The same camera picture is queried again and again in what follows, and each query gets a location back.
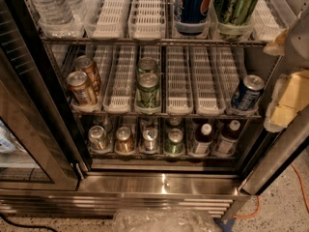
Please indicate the open fridge door right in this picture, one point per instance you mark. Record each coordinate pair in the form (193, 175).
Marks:
(272, 152)

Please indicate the stainless steel fridge cabinet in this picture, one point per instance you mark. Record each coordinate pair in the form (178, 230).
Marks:
(198, 75)

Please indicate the silver can bottom shelf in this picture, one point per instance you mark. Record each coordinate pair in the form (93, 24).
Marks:
(150, 139)

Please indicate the clear plastic wrap bundle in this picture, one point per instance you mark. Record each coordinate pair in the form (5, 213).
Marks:
(154, 220)

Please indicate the green can front middle shelf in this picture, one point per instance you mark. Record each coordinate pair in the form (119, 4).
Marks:
(147, 90)

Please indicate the silver green can bottom left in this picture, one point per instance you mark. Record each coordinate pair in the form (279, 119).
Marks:
(98, 138)

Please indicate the blue Pepsi can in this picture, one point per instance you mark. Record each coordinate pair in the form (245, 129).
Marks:
(190, 16)

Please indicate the gold can front middle shelf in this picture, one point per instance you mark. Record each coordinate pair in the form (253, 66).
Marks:
(81, 88)

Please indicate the green can bottom shelf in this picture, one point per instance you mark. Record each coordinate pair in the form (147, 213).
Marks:
(174, 143)

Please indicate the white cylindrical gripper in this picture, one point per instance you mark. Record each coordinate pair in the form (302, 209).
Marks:
(298, 43)

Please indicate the green can top shelf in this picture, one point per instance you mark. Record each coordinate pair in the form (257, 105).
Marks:
(233, 17)

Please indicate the gold can bottom shelf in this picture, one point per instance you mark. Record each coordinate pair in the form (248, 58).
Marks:
(124, 140)

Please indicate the gold can shelf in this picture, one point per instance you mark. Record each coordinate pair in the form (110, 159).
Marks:
(81, 88)
(89, 66)
(124, 140)

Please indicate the blue can middle shelf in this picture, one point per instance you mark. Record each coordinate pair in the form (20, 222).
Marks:
(248, 92)

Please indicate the brown bottle white cap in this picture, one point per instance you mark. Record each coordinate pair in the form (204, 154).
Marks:
(227, 139)
(202, 139)

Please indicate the gold can rear middle shelf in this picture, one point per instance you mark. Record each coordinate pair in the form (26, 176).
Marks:
(89, 66)

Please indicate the green can shelf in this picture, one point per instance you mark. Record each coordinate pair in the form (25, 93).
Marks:
(147, 65)
(147, 90)
(174, 143)
(233, 17)

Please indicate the clear water bottle red label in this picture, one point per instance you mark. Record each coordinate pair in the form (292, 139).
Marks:
(55, 12)

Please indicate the green can rear middle shelf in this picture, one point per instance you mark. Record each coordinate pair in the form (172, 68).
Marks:
(147, 65)

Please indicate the glass fridge door left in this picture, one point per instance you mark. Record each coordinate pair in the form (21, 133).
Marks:
(28, 110)

